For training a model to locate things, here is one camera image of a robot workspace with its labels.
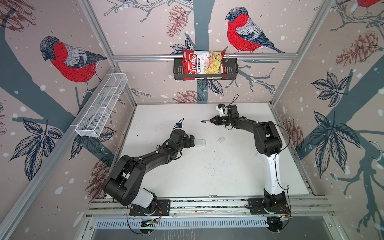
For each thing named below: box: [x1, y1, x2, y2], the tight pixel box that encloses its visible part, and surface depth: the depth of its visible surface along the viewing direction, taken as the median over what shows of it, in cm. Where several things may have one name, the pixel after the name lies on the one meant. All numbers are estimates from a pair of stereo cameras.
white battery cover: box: [216, 136, 226, 144], surface depth 101 cm
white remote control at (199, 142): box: [194, 138, 206, 147], surface depth 100 cm
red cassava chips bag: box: [182, 49, 229, 81], surface depth 89 cm
